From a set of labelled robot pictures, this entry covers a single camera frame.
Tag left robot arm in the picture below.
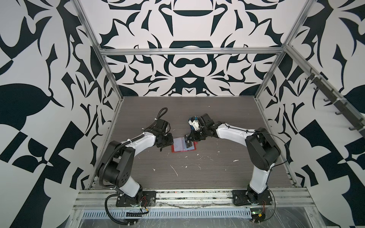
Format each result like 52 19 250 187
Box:
96 119 173 198

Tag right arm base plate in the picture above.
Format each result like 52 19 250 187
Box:
232 189 273 206

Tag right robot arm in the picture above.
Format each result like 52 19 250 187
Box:
186 114 281 194

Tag red card holder wallet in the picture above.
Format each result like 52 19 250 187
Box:
171 137 197 153

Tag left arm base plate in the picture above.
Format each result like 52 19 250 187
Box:
116 190 157 207

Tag blue card stand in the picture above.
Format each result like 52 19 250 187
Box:
188 116 197 126

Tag white vented cable duct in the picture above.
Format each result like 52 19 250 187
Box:
82 208 251 219

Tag wall hook rail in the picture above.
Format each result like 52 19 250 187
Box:
305 67 365 132

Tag aluminium front rail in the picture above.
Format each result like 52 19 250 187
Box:
73 188 315 209

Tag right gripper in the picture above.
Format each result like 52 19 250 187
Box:
186 127 209 141

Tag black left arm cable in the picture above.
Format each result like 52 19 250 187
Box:
104 193 143 226

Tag right base electronics board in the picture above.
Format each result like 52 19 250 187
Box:
250 208 266 224

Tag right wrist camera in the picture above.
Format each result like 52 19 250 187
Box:
188 116 200 131

